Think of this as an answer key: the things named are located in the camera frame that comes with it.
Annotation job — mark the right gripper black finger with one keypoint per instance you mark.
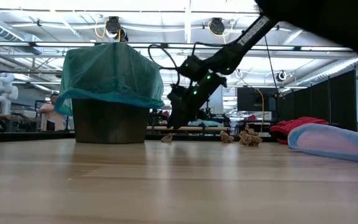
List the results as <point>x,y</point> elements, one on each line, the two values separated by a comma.
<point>174,116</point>
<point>188,115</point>

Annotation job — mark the dark grey waste bin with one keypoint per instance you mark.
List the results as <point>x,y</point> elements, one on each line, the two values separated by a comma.
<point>109,124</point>

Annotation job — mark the green plastic trash bag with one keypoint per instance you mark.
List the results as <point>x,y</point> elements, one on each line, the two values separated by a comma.
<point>110,74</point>

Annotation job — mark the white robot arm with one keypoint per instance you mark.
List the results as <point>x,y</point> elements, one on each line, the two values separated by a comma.
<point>3,93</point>

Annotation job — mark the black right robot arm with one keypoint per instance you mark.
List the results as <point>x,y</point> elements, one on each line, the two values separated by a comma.
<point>253,31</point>

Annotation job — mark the white square pillar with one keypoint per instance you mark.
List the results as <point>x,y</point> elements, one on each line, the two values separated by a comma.
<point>217,99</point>

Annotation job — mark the wooden top workbench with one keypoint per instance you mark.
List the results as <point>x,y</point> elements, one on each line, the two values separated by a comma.
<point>197,128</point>

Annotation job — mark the black display screen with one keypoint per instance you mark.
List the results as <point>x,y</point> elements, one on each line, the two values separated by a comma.
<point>253,99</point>

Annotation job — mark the red black work glove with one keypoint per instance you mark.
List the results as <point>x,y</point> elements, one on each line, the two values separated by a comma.
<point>294,124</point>

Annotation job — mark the black room divider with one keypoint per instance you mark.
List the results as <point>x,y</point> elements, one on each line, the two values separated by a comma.
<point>319,102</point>

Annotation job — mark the person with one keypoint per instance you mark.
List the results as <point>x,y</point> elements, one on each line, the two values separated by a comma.
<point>50,115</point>

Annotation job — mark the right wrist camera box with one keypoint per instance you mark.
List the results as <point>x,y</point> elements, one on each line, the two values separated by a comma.
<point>174,93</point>

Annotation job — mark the silver ventilation duct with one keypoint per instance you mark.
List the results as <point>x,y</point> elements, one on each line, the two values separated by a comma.
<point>2,31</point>

